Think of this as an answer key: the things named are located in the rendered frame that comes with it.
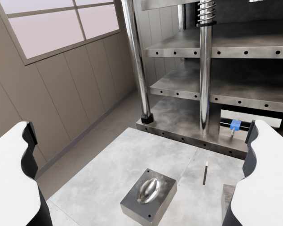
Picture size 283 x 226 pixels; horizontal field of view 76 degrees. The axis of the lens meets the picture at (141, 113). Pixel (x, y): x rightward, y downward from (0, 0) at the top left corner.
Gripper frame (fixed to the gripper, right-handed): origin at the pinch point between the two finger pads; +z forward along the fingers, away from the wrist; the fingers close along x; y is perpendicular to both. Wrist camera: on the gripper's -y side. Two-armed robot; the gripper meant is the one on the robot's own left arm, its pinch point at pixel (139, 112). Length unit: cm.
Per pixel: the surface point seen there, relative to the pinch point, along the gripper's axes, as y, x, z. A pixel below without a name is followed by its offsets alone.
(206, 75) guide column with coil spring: 25, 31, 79
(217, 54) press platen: 15, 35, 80
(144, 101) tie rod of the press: 50, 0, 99
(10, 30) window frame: 12, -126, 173
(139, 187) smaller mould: 59, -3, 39
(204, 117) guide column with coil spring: 50, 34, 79
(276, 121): 43, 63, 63
